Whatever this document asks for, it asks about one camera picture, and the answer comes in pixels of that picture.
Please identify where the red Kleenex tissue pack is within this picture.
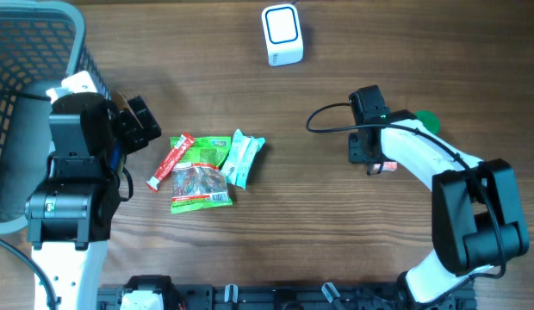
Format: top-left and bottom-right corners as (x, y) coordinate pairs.
(372, 161), (398, 174)

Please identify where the red candy bar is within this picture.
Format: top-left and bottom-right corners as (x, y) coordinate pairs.
(146, 133), (196, 192)

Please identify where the green snack bag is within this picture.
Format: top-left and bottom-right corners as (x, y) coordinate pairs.
(179, 136), (232, 168)

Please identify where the green lid jar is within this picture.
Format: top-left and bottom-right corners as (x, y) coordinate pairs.
(414, 110), (440, 135)

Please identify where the clear gummy candy bag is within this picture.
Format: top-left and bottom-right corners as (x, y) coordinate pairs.
(171, 163), (233, 214)

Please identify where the mint green wipes pack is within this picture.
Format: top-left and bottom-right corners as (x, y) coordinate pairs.
(221, 129), (265, 189)

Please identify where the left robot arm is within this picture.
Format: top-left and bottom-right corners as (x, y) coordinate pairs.
(25, 92), (161, 309)

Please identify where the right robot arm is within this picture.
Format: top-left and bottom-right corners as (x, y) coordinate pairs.
(349, 85), (529, 309)

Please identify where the white barcode scanner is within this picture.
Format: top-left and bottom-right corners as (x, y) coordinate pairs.
(261, 3), (304, 67)

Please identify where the grey plastic mesh basket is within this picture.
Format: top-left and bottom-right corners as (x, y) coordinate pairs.
(0, 1), (110, 234)

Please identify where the black left camera cable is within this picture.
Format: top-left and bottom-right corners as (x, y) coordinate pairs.
(0, 88), (134, 310)

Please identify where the black camera cable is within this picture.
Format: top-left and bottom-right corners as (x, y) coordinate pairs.
(0, 88), (134, 310)
(305, 102), (508, 310)

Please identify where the black right camera cable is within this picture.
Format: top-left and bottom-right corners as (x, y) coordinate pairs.
(305, 102), (508, 310)

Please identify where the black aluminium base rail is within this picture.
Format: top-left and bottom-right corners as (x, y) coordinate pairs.
(96, 275), (477, 310)

